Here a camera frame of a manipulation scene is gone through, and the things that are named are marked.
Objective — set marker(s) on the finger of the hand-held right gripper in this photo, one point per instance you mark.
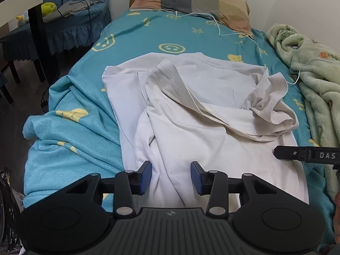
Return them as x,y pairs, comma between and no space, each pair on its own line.
289,153

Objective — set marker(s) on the black plastic bag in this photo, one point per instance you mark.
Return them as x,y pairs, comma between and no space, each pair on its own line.
9,207

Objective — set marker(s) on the yellow plush toy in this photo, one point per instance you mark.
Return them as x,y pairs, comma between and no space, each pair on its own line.
49,8

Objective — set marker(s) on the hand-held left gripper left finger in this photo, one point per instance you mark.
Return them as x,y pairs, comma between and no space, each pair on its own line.
145,176

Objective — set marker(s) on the grey cloth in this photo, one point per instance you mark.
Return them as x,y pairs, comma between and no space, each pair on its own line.
74,8

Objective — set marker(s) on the blue covered chair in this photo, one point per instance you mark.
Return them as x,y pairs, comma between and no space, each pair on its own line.
77,32
18,39

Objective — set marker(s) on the black power adapter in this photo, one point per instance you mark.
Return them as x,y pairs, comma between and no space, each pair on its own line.
44,105

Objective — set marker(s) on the pale green fleece blanket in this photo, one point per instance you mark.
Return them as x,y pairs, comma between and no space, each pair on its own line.
316,85

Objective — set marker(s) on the white t-shirt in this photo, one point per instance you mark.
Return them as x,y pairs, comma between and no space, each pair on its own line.
202,138

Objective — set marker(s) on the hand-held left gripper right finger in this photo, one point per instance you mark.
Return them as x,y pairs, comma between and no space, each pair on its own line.
196,176

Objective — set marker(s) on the teal printed bed sheet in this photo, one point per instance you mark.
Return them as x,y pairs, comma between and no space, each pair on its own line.
79,90

